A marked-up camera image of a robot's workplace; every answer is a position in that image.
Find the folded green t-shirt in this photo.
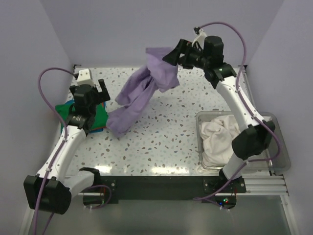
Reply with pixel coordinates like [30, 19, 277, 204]
[55, 99, 109, 133]

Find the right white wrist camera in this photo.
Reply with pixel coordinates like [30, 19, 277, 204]
[192, 26, 207, 47]

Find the white t-shirt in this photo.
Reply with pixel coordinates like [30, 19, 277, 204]
[199, 115, 240, 167]

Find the purple t-shirt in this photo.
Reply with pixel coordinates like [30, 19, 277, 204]
[106, 47, 179, 138]

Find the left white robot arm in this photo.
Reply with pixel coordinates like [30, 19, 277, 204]
[23, 79, 110, 214]

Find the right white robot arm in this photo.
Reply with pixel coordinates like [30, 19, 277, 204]
[163, 36, 275, 192]

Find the clear plastic bin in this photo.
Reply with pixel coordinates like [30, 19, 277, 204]
[196, 110, 291, 175]

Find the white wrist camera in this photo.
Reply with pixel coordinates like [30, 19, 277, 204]
[76, 69, 95, 87]
[192, 26, 207, 47]

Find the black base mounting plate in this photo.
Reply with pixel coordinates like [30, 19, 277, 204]
[82, 175, 246, 210]

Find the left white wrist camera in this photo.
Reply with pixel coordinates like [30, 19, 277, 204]
[76, 69, 95, 87]

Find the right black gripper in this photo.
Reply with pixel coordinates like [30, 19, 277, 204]
[163, 39, 210, 70]

